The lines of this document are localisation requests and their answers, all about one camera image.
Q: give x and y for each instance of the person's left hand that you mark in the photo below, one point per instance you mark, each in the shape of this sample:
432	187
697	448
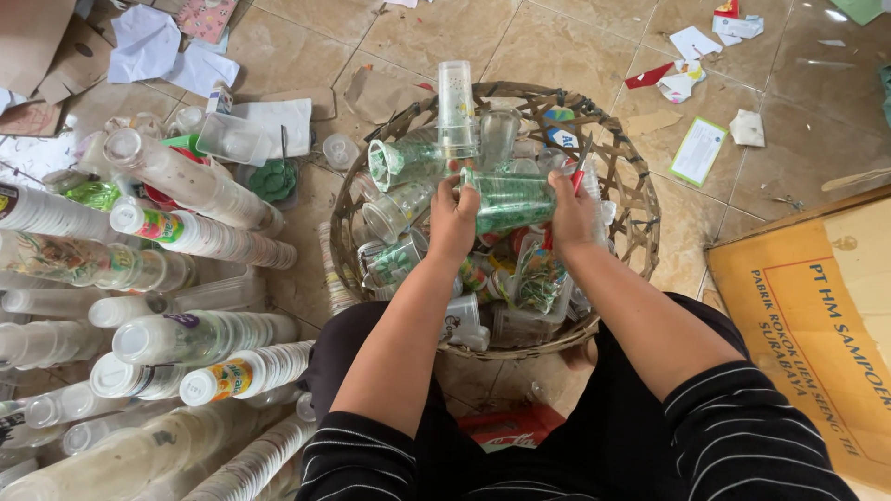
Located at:
452	222

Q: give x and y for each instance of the person's right hand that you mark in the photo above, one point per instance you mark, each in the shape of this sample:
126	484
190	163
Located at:
574	222

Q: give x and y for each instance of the person's right fingers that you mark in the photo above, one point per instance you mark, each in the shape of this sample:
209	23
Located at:
565	184

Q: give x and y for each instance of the person's left fingers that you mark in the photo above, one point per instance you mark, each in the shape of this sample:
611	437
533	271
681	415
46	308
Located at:
456	191

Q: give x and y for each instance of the green printed plastic cup stack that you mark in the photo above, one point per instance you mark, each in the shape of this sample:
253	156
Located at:
512	202

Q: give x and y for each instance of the woven bamboo basket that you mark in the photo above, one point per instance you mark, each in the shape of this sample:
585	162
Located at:
630	209

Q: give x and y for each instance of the tall clear dotted cup stack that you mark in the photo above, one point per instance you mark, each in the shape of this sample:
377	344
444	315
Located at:
456	104

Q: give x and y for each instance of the heap of loose plastic cups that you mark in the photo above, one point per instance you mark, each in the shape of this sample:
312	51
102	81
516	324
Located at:
515	278

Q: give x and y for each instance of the brown cardboard scrap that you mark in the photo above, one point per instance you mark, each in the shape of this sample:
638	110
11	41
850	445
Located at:
383	94

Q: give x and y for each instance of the small clear plastic cup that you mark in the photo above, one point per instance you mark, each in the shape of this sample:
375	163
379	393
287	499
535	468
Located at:
340	151

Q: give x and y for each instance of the red paper scrap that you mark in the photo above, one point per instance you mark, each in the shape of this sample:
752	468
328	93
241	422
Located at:
647	76

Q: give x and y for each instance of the green bordered white card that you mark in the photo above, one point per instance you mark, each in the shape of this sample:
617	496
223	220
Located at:
698	151

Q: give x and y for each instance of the short striped cup stack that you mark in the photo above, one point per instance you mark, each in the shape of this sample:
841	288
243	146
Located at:
334	275

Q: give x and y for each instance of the colourful crumpled paper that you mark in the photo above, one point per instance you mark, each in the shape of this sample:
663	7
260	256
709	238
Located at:
681	82

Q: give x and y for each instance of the green plastic flower lid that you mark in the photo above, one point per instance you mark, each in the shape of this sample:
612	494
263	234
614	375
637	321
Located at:
273	181

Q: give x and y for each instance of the flat white paper sheet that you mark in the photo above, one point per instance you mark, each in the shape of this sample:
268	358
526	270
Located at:
282	122

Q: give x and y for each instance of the crumpled white tissue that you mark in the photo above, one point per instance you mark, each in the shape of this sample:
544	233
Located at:
747	129

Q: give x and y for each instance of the white paper slip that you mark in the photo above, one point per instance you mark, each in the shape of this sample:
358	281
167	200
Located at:
695	42

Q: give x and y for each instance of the clear rectangular plastic container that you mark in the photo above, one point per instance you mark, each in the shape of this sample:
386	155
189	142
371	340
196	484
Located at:
230	138

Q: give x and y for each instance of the red plastic crate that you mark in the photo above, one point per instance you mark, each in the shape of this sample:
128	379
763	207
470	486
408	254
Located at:
512	424

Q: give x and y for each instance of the small white carton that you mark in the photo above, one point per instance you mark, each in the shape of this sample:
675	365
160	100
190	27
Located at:
220	99

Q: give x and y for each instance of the yellow printed cardboard box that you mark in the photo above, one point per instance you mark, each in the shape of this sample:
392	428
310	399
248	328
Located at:
814	327

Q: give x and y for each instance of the pink patterned paper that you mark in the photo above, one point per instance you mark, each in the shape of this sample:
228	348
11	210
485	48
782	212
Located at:
205	17

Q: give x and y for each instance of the person's striped black sleeves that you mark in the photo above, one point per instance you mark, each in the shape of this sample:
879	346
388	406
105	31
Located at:
745	445

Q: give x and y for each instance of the pile of long cup stacks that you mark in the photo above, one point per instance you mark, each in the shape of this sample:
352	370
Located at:
139	313

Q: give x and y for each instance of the crumpled white paper sheet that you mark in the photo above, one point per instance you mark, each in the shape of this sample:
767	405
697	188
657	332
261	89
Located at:
143	42

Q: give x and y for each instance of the heap of brown cardboard pieces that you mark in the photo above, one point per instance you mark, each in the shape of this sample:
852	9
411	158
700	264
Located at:
49	55

